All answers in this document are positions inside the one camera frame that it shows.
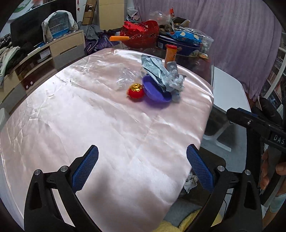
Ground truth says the blue white small tube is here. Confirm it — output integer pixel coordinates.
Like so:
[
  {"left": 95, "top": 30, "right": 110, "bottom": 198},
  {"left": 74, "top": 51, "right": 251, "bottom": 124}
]
[{"left": 171, "top": 89, "right": 180, "bottom": 102}]

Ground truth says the silver foil snack bag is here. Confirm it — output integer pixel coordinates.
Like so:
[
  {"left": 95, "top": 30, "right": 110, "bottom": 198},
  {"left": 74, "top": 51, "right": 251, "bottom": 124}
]
[{"left": 141, "top": 55, "right": 179, "bottom": 92}]

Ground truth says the purple plastic plate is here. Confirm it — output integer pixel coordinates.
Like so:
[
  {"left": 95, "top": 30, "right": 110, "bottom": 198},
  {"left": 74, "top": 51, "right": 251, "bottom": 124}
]
[{"left": 142, "top": 75, "right": 172, "bottom": 103}]

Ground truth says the orange red-capped tube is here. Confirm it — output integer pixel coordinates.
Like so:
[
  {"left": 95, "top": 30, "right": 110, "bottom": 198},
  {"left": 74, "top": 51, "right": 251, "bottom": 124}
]
[{"left": 164, "top": 44, "right": 177, "bottom": 67}]

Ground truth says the red gold round ball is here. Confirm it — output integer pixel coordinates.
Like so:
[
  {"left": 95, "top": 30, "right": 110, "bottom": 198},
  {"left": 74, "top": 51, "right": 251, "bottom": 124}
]
[{"left": 127, "top": 83, "right": 144, "bottom": 100}]

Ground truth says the clear plastic bag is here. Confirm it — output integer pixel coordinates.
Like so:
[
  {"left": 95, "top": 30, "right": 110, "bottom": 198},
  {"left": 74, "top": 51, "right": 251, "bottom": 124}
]
[{"left": 116, "top": 68, "right": 141, "bottom": 90}]

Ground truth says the person's right hand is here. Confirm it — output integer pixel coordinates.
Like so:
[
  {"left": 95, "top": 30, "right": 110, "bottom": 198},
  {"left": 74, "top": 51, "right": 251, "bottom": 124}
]
[{"left": 259, "top": 148, "right": 285, "bottom": 190}]

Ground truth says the white side table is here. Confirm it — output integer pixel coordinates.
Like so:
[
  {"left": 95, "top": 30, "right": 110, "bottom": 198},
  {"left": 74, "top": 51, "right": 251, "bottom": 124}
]
[{"left": 203, "top": 66, "right": 251, "bottom": 152}]

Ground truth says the white bookshelf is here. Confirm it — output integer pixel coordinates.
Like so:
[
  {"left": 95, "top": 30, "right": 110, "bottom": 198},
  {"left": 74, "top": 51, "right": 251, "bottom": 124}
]
[{"left": 260, "top": 43, "right": 285, "bottom": 115}]

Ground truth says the yellow fluffy towel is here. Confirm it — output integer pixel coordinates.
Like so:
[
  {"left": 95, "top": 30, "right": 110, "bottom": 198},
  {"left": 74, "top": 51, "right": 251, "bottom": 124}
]
[{"left": 152, "top": 208, "right": 224, "bottom": 232}]

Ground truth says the purple curtain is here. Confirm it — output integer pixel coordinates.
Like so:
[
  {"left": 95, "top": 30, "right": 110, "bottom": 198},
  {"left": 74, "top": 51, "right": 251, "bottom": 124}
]
[{"left": 134, "top": 1, "right": 282, "bottom": 101}]

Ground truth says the blue round cookie tin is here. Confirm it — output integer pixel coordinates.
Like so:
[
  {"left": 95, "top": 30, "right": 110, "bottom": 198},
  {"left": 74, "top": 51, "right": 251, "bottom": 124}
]
[{"left": 156, "top": 35, "right": 200, "bottom": 57}]

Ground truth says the blue snack bag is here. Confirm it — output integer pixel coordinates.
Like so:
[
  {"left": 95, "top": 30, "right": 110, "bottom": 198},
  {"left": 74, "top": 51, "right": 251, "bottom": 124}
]
[{"left": 167, "top": 31, "right": 202, "bottom": 44}]

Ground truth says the clear bag of snacks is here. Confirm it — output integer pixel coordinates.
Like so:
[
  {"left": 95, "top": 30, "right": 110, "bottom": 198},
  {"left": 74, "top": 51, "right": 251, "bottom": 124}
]
[{"left": 179, "top": 26, "right": 214, "bottom": 54}]

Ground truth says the pink satin tablecloth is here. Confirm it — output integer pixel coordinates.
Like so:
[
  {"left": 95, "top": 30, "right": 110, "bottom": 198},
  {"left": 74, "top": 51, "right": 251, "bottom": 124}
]
[{"left": 1, "top": 49, "right": 214, "bottom": 231}]

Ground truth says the red perforated basket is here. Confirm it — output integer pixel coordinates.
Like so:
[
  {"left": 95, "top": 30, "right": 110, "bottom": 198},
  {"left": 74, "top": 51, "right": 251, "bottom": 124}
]
[{"left": 120, "top": 20, "right": 159, "bottom": 49}]

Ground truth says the beige TV cabinet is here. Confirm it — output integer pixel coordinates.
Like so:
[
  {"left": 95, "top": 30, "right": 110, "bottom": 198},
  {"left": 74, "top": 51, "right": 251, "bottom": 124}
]
[{"left": 1, "top": 30, "right": 85, "bottom": 114}]

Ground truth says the beige air conditioner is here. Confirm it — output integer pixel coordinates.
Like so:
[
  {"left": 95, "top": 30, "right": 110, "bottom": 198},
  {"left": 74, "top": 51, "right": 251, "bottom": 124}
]
[{"left": 98, "top": 0, "right": 127, "bottom": 31}]

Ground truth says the cardboard box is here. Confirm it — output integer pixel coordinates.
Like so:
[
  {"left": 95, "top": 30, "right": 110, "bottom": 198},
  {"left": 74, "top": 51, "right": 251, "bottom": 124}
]
[{"left": 82, "top": 0, "right": 97, "bottom": 26}]

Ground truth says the black television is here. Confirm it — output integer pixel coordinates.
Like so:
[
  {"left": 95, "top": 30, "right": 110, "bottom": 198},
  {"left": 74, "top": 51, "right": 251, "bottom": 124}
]
[{"left": 10, "top": 0, "right": 77, "bottom": 47}]

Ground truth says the blue bird cage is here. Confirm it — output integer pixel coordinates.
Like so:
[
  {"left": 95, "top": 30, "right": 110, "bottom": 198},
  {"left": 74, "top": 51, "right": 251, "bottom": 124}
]
[{"left": 41, "top": 10, "right": 78, "bottom": 43}]

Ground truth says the orange handle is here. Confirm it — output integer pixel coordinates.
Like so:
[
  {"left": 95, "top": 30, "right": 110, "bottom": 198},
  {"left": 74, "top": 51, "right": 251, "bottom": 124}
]
[{"left": 109, "top": 36, "right": 129, "bottom": 42}]

